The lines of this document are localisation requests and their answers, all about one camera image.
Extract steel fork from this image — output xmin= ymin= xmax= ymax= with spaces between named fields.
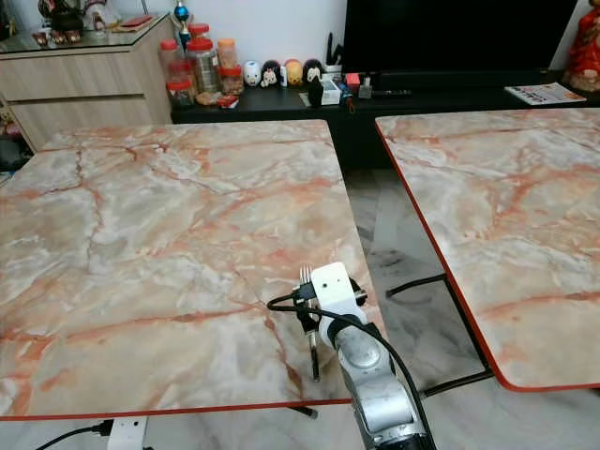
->
xmin=297 ymin=266 xmax=323 ymax=382

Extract small white box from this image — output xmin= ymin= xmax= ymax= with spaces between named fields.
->
xmin=322 ymin=79 xmax=342 ymax=107

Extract black white-faced figurine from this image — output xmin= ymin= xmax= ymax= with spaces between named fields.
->
xmin=261 ymin=60 xmax=283 ymax=89

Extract yellow round figurine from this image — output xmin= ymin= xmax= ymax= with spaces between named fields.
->
xmin=283 ymin=58 xmax=305 ymax=88

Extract black mouse-ear figurine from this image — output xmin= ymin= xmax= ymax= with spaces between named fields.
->
xmin=303 ymin=58 xmax=325 ymax=87

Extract black TV console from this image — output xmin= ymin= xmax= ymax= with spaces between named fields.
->
xmin=170 ymin=71 xmax=600 ymax=172

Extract white round figurine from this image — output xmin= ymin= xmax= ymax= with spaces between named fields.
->
xmin=241 ymin=60 xmax=263 ymax=88

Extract small red-lid jar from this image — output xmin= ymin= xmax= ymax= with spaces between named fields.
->
xmin=165 ymin=78 xmax=194 ymax=110

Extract orange snack jar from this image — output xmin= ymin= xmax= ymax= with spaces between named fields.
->
xmin=217 ymin=37 xmax=241 ymax=96

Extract large clear red-lid jar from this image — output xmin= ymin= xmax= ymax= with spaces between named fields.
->
xmin=186 ymin=37 xmax=221 ymax=96

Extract slim clear red-lid jar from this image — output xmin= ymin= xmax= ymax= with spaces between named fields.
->
xmin=158 ymin=38 xmax=185 ymax=85

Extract light wooden cabinet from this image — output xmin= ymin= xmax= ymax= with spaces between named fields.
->
xmin=0 ymin=15 xmax=178 ymax=153

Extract blue trophy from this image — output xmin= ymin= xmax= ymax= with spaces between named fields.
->
xmin=172 ymin=0 xmax=194 ymax=53

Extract black television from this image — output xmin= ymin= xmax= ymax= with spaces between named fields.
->
xmin=341 ymin=0 xmax=578 ymax=75

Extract printed magazine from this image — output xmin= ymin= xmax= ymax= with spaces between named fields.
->
xmin=503 ymin=82 xmax=588 ymax=106

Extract flat red box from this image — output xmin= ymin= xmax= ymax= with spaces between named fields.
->
xmin=119 ymin=14 xmax=155 ymax=32

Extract dark carved figurines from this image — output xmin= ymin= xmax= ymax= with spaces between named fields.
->
xmin=37 ymin=0 xmax=86 ymax=47

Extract red robed statue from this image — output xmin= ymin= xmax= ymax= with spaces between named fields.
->
xmin=565 ymin=7 xmax=600 ymax=94

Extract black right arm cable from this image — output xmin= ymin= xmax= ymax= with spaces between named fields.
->
xmin=266 ymin=292 xmax=409 ymax=385

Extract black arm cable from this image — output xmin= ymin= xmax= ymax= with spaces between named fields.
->
xmin=266 ymin=292 xmax=409 ymax=385
xmin=36 ymin=422 xmax=113 ymax=450

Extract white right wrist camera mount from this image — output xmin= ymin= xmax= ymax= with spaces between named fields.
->
xmin=310 ymin=262 xmax=360 ymax=321

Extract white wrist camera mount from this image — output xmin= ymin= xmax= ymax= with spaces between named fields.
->
xmin=310 ymin=262 xmax=360 ymax=321
xmin=108 ymin=418 xmax=147 ymax=450

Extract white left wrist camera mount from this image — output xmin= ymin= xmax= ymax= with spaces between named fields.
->
xmin=108 ymin=418 xmax=147 ymax=450

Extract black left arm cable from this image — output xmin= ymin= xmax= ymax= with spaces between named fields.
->
xmin=36 ymin=422 xmax=113 ymax=450

